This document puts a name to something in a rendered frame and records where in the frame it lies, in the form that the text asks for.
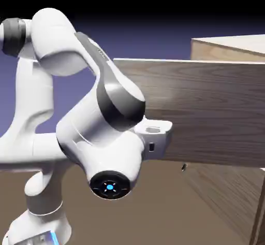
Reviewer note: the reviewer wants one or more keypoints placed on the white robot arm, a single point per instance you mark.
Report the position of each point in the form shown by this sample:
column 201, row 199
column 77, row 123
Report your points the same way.
column 97, row 129

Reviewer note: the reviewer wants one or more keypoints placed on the dark wood cabinet door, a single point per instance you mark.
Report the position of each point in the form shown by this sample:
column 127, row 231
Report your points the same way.
column 207, row 108

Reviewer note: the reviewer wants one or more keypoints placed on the light wood cabinet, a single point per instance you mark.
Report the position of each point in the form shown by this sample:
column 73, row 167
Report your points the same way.
column 219, row 52

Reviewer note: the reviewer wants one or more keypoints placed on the wood grain cabinet door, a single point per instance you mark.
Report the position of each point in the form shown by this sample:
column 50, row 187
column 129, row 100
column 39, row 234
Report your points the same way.
column 225, row 199

